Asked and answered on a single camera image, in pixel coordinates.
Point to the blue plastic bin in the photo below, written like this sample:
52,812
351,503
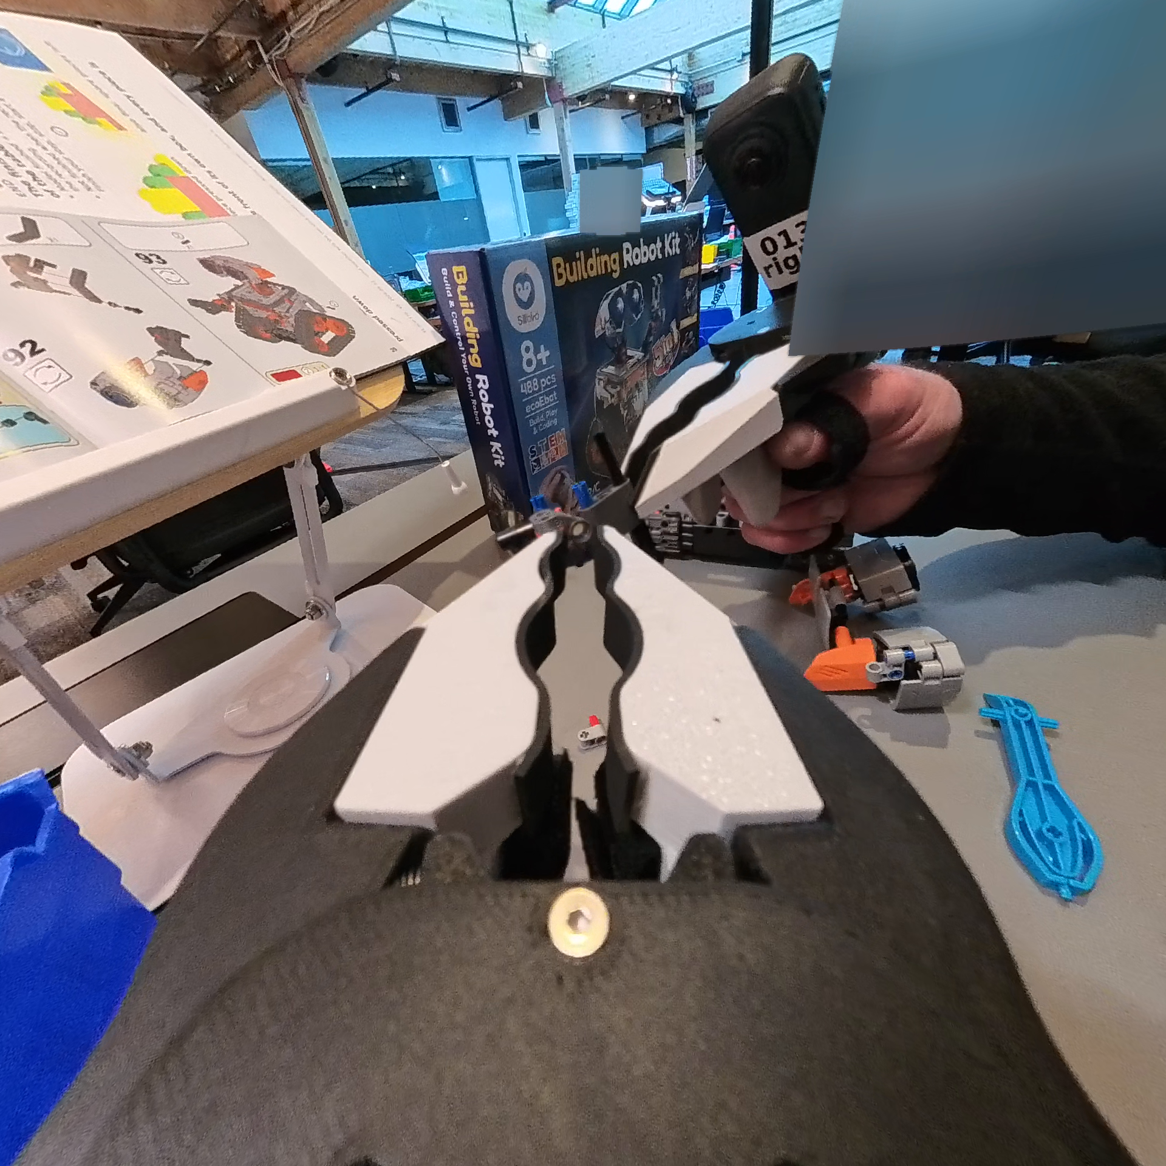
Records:
56,958

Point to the small brick assembly blue pins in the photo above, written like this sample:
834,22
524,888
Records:
545,520

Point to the blue robot kit box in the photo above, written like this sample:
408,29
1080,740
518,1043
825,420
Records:
511,365

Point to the light blue plastic brick separator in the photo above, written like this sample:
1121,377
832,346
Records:
1048,820

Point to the person's right hand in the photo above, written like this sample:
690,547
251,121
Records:
902,439

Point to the grey black orange brick assembly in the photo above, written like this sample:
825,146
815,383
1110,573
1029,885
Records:
878,573

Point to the white wooden book stand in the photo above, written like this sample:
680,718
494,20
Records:
365,619

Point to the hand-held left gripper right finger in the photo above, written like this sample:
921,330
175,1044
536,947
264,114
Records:
713,731

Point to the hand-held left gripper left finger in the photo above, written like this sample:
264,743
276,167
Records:
439,731

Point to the person's right forearm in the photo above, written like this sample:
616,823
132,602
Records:
1048,446

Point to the black office chair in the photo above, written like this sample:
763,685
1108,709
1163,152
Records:
200,556

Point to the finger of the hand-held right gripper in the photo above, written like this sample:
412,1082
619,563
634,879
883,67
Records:
671,397
720,428

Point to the brick building instruction booklet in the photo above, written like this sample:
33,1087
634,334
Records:
183,229

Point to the small grey connector red pin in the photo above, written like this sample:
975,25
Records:
593,733

